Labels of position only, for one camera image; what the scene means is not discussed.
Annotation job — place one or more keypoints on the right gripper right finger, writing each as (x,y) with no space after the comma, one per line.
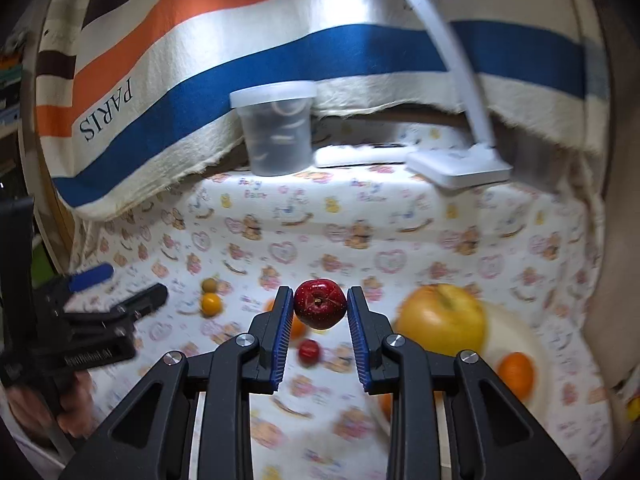
(491,434)

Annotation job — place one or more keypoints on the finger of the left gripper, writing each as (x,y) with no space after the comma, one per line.
(81,281)
(140,304)

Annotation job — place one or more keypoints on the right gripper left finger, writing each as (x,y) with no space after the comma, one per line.
(189,416)

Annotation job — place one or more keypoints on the orange mandarin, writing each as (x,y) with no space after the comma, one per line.
(298,330)
(384,404)
(517,371)

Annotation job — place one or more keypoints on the large yellow red apple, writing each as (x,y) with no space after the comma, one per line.
(443,318)

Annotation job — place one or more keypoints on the yellow cherry tomato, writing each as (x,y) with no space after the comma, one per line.
(633,408)
(211,305)

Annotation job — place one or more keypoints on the small red apple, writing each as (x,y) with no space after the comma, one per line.
(309,353)
(319,303)

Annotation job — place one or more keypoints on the left hand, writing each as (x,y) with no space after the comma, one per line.
(34,417)

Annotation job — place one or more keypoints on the brown longan fruit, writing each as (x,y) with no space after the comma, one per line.
(209,286)

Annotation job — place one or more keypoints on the baby bear print cloth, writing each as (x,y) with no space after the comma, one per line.
(533,246)

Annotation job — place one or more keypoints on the orange mandarin on cloth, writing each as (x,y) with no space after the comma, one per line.
(298,330)

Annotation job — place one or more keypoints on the clear plastic lidded container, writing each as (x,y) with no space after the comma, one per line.
(276,125)

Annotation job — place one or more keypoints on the striped Paris blanket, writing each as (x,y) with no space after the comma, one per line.
(133,95)

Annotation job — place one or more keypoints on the white power strip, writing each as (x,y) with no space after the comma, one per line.
(361,155)

